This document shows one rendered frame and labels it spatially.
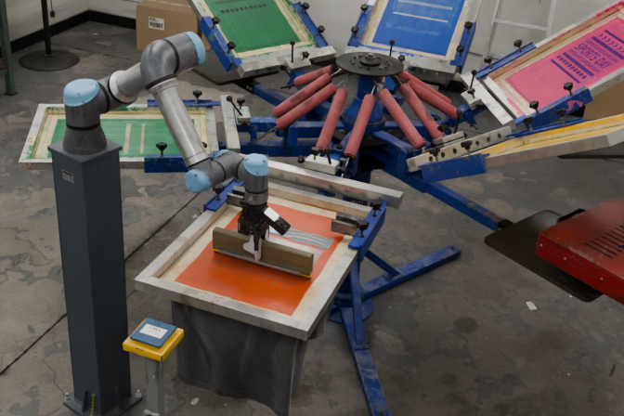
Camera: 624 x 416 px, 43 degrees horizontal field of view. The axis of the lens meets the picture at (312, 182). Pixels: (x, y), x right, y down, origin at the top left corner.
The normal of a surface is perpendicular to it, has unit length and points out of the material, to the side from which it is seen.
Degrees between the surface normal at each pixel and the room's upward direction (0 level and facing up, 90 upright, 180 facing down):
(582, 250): 0
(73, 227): 90
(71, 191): 90
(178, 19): 88
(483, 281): 0
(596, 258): 0
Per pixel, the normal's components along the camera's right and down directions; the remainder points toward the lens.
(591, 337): 0.07, -0.88
